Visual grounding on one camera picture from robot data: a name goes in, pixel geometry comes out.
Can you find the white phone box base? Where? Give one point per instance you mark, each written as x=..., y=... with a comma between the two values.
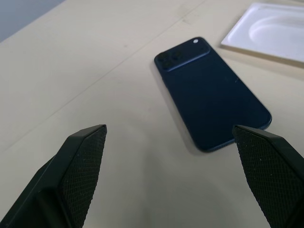
x=240, y=35

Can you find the dark blue smartphone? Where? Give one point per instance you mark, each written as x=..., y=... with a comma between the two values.
x=209, y=95

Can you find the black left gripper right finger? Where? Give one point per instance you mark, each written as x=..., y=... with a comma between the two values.
x=273, y=175

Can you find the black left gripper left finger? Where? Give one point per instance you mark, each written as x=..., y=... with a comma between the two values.
x=59, y=185

